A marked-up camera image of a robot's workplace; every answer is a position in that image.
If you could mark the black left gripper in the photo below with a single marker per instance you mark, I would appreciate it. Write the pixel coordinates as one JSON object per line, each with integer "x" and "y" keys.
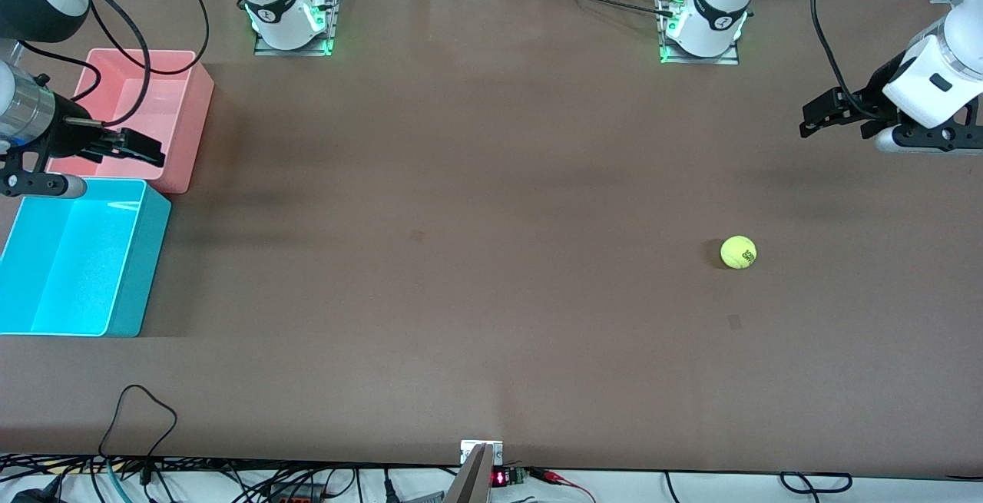
{"x": 878, "y": 89}

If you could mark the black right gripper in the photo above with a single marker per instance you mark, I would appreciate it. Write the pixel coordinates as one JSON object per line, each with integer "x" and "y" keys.
{"x": 71, "y": 126}

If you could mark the yellow tennis ball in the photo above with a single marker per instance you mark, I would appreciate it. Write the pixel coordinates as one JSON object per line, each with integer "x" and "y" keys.
{"x": 738, "y": 253}

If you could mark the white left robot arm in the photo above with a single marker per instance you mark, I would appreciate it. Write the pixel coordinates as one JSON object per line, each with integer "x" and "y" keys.
{"x": 722, "y": 0}

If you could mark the pink plastic bin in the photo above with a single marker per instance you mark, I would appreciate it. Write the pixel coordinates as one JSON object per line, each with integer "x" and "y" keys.
{"x": 173, "y": 104}

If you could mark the blue plastic bin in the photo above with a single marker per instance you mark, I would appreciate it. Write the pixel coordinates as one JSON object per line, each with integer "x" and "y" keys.
{"x": 77, "y": 273}

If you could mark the black power plug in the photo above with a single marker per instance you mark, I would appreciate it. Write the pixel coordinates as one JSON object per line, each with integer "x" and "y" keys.
{"x": 34, "y": 494}

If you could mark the orange power strip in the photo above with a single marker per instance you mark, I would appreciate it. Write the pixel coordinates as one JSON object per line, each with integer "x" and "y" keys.
{"x": 296, "y": 497}

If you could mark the red alligator clip lead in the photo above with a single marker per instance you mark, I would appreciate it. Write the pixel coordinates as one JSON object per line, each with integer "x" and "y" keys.
{"x": 557, "y": 478}

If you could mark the red LED display module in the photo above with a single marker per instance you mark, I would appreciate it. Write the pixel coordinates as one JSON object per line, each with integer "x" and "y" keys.
{"x": 507, "y": 477}

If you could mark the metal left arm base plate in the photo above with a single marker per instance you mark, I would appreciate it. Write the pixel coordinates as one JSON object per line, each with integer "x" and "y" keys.
{"x": 733, "y": 57}

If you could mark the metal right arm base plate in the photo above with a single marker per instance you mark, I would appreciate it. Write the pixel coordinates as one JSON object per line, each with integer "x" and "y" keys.
{"x": 332, "y": 15}

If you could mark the white metal mount bracket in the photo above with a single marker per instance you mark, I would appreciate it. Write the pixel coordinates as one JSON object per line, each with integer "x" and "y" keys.
{"x": 470, "y": 449}

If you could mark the grey metal camera bar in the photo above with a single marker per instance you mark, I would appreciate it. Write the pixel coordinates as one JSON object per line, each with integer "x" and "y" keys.
{"x": 472, "y": 480}

